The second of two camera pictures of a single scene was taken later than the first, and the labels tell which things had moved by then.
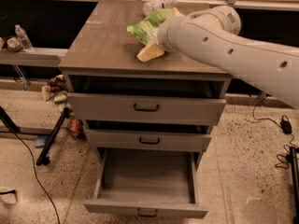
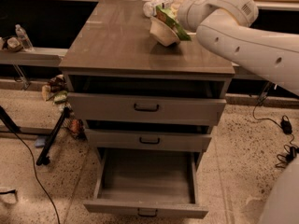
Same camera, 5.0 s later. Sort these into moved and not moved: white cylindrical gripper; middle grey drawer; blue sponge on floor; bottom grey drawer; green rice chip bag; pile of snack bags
Moved: white cylindrical gripper; green rice chip bag
Not moved: blue sponge on floor; bottom grey drawer; pile of snack bags; middle grey drawer
